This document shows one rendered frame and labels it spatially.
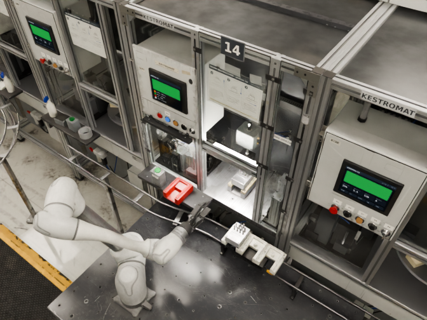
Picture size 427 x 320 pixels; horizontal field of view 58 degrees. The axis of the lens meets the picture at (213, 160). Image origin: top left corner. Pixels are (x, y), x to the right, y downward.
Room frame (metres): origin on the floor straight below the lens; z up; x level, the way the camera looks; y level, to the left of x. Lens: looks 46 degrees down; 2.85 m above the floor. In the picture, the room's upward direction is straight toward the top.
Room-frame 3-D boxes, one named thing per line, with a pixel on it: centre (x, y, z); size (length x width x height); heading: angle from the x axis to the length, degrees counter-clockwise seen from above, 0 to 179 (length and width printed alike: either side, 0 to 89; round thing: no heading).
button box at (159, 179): (1.69, 0.36, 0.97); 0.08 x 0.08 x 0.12; 54
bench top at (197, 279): (0.93, 0.04, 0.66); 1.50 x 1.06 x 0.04; 54
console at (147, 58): (1.82, 0.19, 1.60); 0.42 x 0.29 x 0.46; 54
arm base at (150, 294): (0.98, 0.44, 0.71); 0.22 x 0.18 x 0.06; 54
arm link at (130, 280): (1.01, 0.46, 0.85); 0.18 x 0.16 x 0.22; 7
